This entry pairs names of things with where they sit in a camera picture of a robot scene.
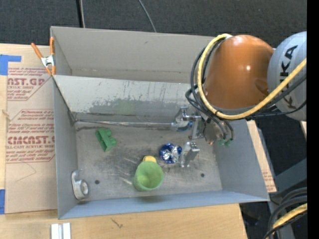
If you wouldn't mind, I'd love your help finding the blue and silver foil ball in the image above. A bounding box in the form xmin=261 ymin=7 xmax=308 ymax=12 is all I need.
xmin=159 ymin=142 xmax=183 ymax=164

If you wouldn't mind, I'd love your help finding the grey metal bin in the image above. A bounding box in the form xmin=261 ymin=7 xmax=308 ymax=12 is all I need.
xmin=49 ymin=25 xmax=271 ymax=220

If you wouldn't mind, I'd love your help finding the brown cardboard board, red print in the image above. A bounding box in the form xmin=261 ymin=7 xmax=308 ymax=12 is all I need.
xmin=0 ymin=43 xmax=278 ymax=214

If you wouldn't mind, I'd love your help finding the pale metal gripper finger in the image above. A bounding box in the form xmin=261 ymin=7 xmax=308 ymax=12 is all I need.
xmin=180 ymin=141 xmax=201 ymax=168
xmin=171 ymin=106 xmax=202 ymax=132

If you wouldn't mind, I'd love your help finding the green toy brick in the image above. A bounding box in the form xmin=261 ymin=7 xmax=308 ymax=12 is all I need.
xmin=95 ymin=127 xmax=117 ymax=152

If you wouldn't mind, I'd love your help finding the green cup with yellow handle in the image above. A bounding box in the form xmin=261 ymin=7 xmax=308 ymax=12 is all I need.
xmin=132 ymin=155 xmax=164 ymax=192

